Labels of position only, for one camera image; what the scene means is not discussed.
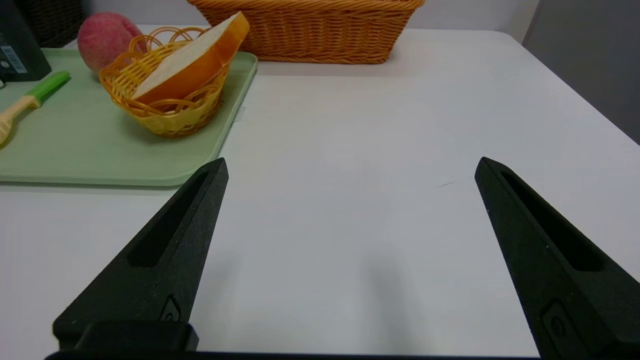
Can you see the dark brown wicker basket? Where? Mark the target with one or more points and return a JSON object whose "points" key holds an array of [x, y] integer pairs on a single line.
{"points": [[55, 20]]}

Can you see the orange wicker basket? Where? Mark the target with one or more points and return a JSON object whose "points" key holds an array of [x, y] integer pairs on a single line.
{"points": [[320, 35]]}

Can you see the light green plastic tray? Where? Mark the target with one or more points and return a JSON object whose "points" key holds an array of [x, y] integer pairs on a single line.
{"points": [[75, 145]]}

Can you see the white bread slice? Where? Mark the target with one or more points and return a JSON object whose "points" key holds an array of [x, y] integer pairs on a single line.
{"points": [[190, 65]]}

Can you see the dark soap dispenser bottle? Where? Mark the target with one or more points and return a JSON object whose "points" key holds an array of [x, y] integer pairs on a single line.
{"points": [[20, 40]]}

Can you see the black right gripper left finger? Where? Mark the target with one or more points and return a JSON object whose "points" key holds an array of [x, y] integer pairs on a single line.
{"points": [[150, 280]]}

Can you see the green yellow pasta spoon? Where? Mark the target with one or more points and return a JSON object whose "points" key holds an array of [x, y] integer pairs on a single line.
{"points": [[47, 87]]}

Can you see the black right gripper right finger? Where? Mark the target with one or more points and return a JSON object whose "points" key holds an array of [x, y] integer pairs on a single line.
{"points": [[565, 290]]}

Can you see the red peach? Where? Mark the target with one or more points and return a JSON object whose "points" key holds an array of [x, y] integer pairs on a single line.
{"points": [[105, 40]]}

